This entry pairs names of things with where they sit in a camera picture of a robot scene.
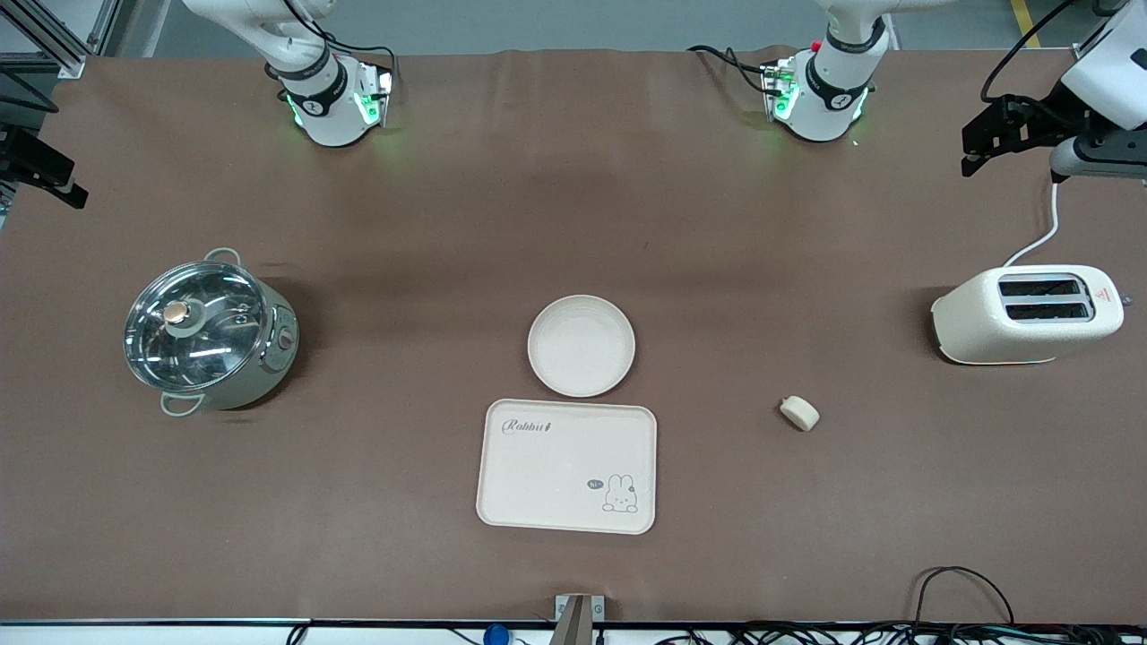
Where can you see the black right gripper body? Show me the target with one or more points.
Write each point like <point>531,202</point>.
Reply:
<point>18,148</point>

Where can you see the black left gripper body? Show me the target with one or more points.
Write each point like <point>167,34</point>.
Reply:
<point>1027,120</point>

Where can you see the small cream bun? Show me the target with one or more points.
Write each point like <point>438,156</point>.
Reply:
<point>799,412</point>

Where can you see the round cream plate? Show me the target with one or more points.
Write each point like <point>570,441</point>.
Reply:
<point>581,346</point>

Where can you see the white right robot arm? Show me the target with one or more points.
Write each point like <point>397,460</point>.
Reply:
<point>324,109</point>

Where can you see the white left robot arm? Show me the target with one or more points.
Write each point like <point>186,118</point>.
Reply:
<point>829,100</point>

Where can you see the cream rabbit print tray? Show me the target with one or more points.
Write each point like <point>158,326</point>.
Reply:
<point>556,475</point>

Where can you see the cream two-slot toaster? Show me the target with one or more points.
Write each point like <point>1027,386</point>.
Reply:
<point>995,327</point>

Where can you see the glass pot lid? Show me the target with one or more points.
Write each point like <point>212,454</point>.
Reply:
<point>193,327</point>

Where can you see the steel pot with glass lid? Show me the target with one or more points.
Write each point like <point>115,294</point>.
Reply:
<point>269,358</point>

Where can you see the brown table cover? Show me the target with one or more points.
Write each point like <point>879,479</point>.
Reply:
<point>573,206</point>

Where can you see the blue round cap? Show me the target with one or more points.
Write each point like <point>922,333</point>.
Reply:
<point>495,635</point>

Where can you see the aluminium frame profile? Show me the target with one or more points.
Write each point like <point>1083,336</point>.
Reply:
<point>54,40</point>

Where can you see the grey metal bracket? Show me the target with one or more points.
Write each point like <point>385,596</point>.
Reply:
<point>579,618</point>

